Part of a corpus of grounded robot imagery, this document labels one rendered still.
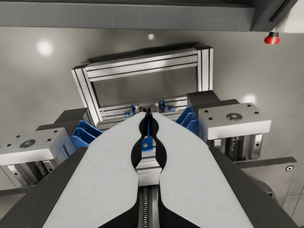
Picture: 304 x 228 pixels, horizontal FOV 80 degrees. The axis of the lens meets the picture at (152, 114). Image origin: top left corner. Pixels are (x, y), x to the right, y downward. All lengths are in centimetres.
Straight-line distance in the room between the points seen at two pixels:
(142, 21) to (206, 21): 12
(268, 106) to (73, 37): 158
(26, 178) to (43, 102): 114
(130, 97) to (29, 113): 92
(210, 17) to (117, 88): 91
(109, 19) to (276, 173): 47
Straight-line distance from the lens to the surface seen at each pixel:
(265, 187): 50
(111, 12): 38
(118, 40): 135
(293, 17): 42
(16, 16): 44
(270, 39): 60
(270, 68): 163
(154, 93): 121
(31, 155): 52
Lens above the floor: 132
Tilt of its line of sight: 61 degrees down
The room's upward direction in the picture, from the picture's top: 178 degrees clockwise
